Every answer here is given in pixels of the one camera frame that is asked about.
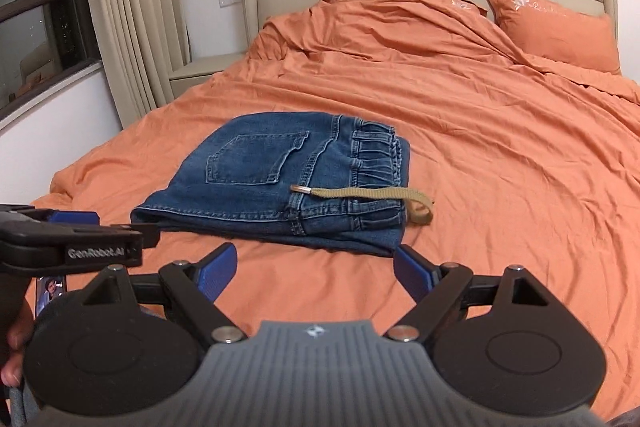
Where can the person's left hand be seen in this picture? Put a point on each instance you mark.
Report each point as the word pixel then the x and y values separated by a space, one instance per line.
pixel 15 332

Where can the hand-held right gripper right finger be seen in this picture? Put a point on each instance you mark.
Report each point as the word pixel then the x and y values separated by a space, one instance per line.
pixel 410 269

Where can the orange duvet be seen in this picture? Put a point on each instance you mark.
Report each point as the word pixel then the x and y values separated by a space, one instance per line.
pixel 500 157

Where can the khaki woven belt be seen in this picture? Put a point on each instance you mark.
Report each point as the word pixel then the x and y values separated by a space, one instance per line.
pixel 370 193

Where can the dark framed window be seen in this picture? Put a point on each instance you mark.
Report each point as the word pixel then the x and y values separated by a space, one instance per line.
pixel 30 32

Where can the beige curtain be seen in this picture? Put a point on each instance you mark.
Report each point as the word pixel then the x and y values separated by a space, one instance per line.
pixel 130 7

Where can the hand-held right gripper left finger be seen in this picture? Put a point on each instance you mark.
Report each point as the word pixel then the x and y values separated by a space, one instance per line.
pixel 220 272

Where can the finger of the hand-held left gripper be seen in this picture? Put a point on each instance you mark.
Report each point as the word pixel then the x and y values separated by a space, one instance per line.
pixel 140 234
pixel 75 217

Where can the beige nightstand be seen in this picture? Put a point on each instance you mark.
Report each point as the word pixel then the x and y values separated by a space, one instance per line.
pixel 200 72

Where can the orange pillow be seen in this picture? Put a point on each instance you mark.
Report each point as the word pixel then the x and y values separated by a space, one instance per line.
pixel 462 6
pixel 550 32

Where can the blue denim pants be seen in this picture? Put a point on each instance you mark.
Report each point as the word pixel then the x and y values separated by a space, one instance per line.
pixel 250 167

